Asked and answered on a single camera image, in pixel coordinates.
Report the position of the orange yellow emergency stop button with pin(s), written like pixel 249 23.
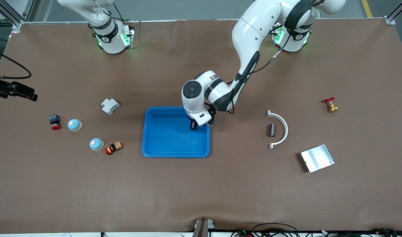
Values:
pixel 113 147

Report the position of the light blue desk bell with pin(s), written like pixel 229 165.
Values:
pixel 96 144
pixel 75 125

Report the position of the black camera device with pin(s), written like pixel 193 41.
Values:
pixel 13 89

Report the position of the silver metal plate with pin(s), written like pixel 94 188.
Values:
pixel 317 158

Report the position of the white curved pipe clamp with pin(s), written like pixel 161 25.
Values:
pixel 285 126

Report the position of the white circuit breaker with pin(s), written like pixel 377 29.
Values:
pixel 109 106

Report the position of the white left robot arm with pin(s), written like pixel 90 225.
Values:
pixel 250 36

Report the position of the blue plastic tray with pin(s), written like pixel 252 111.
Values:
pixel 168 138

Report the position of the aluminium frame post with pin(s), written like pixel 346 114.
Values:
pixel 16 25
pixel 390 20

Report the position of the red mushroom button blue base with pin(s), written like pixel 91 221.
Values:
pixel 54 120

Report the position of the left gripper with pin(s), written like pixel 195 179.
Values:
pixel 193 125

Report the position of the grey mount bracket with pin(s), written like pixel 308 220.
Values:
pixel 202 228

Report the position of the brown table mat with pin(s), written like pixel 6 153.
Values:
pixel 201 191

